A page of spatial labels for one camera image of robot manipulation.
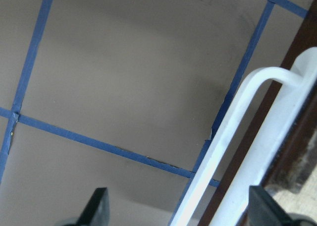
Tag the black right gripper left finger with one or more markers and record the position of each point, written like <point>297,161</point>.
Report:
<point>95,213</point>

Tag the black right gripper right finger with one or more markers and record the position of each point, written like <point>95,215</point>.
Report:
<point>263,210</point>

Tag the wooden drawer with white handle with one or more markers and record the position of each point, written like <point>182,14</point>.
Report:
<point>296,85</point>

